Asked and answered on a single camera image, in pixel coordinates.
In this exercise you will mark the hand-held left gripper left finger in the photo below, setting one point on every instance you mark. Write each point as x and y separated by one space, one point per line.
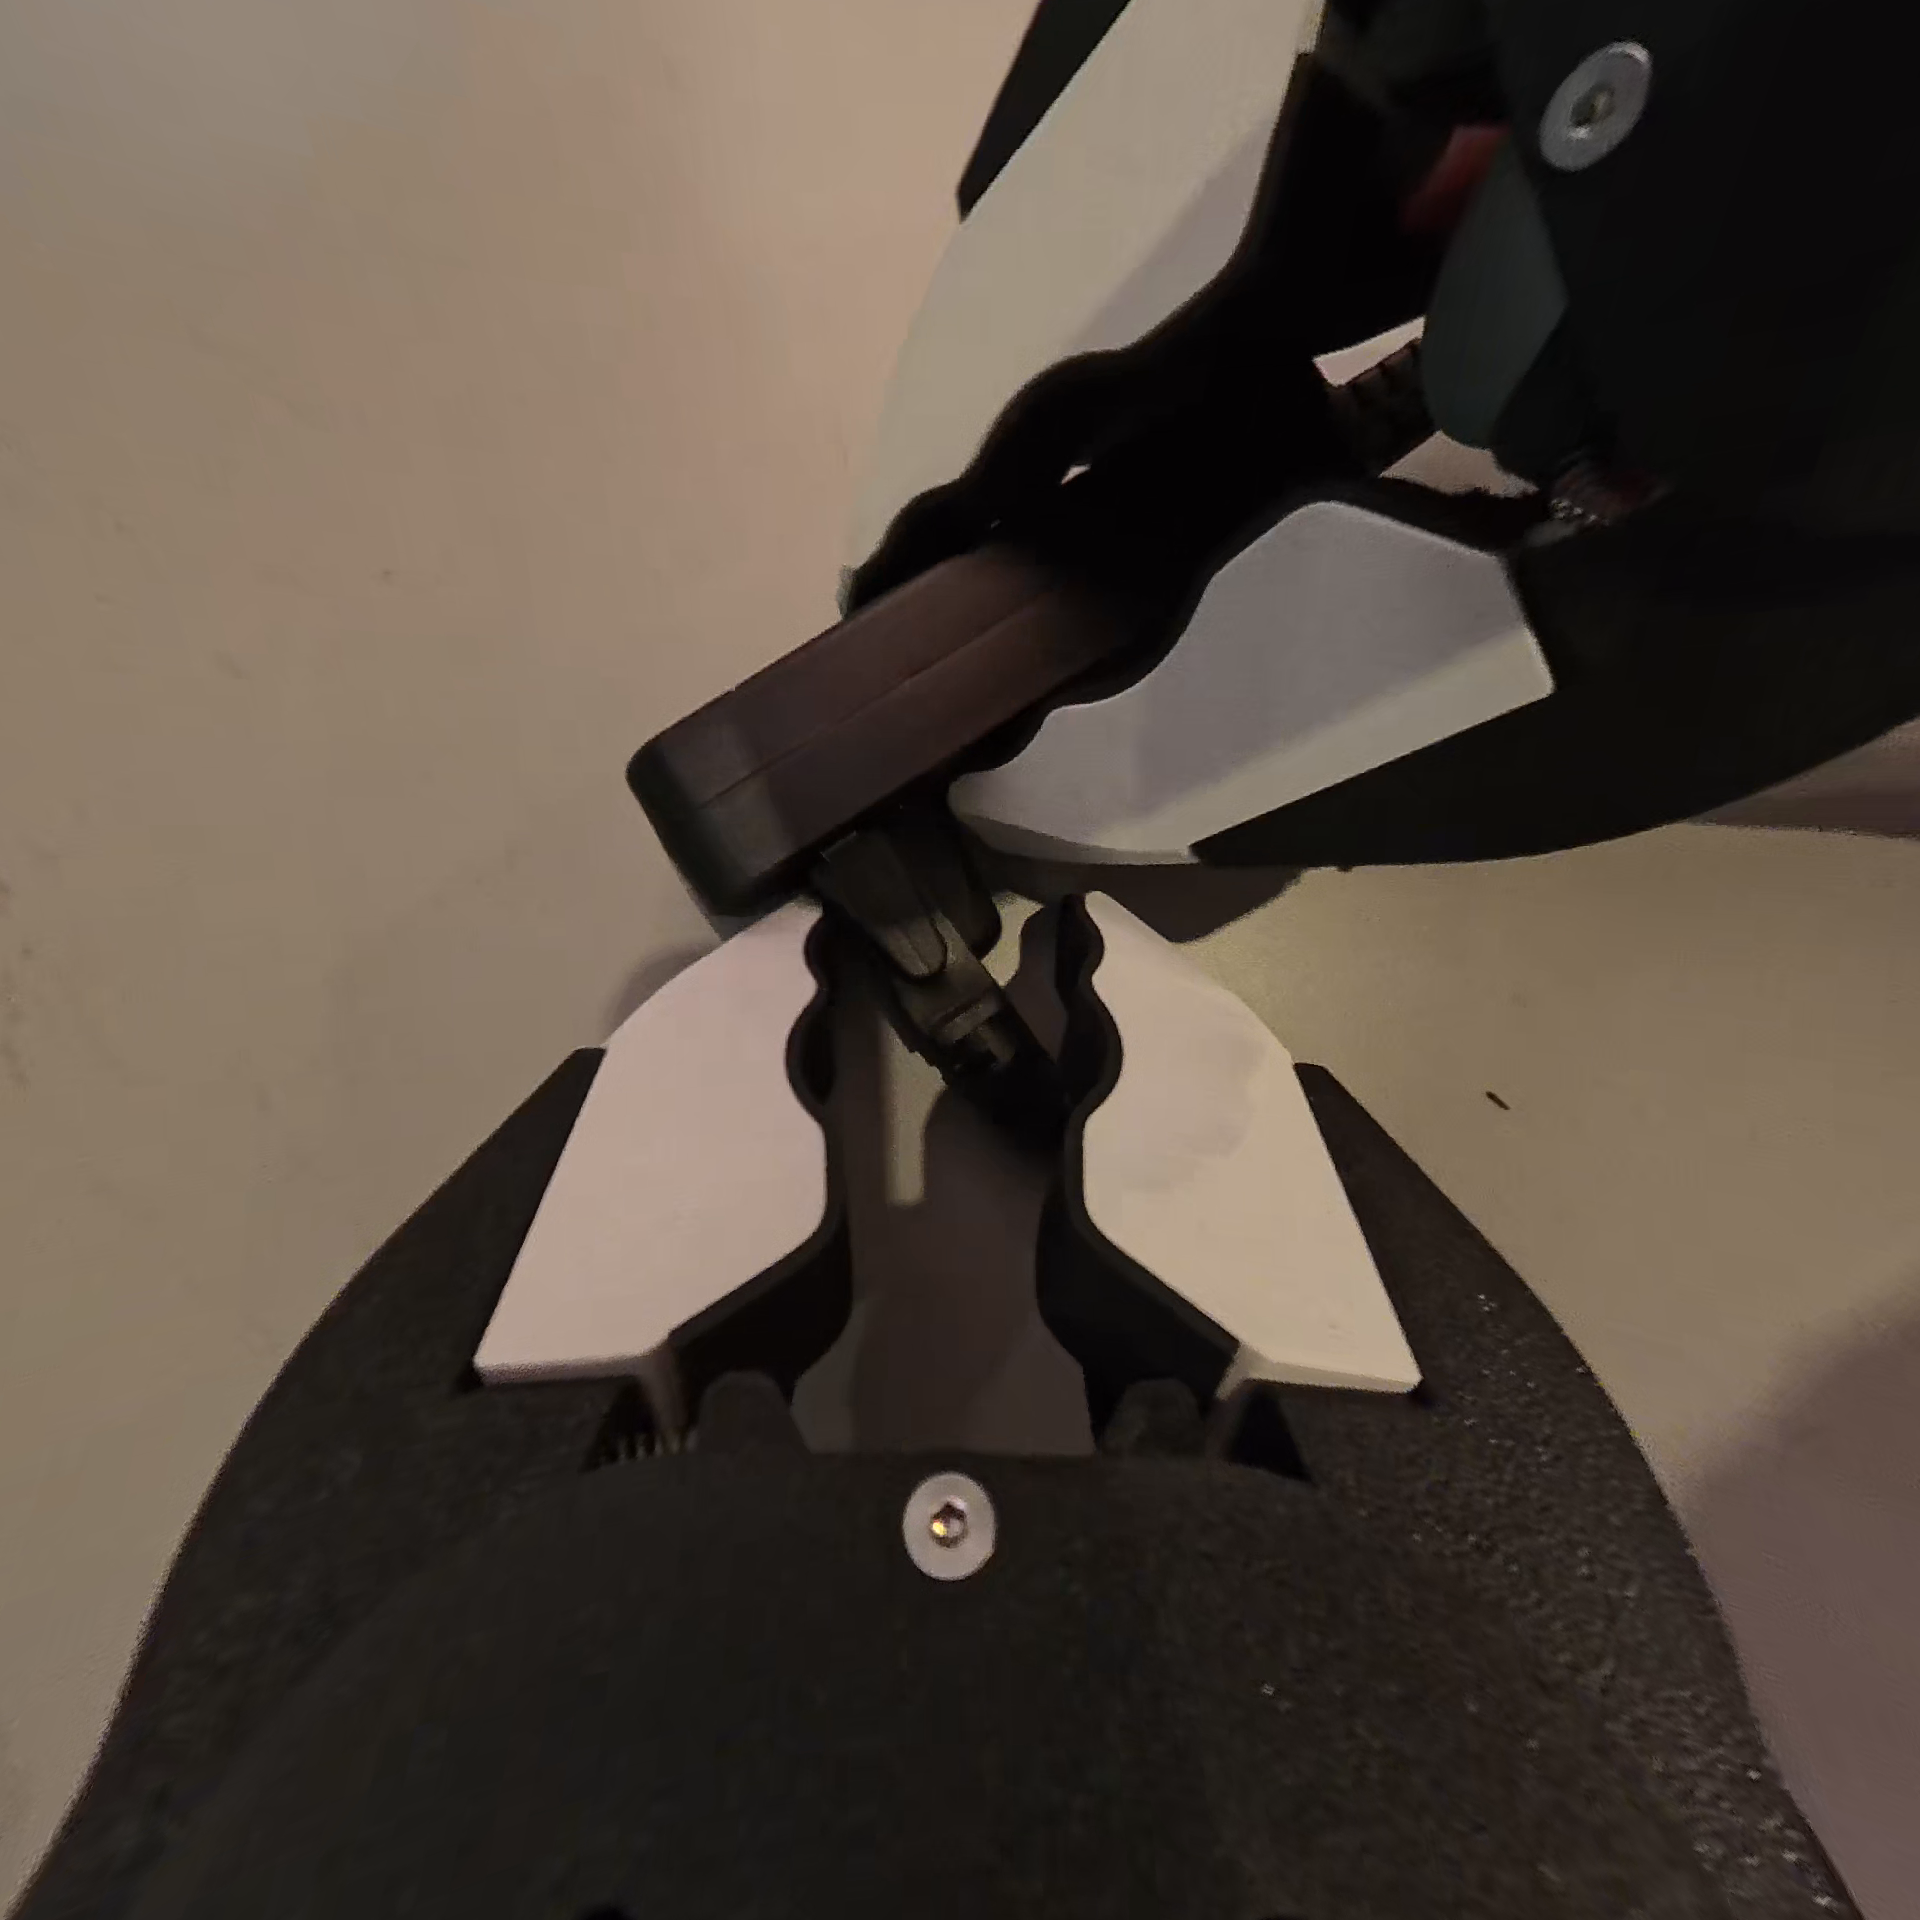
662 1184

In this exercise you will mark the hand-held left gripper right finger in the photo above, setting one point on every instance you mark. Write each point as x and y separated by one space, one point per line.
1231 1184

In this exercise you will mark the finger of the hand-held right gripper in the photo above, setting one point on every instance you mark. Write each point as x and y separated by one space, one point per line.
1320 674
1109 225

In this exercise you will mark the black power strip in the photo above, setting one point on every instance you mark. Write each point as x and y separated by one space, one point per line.
781 734

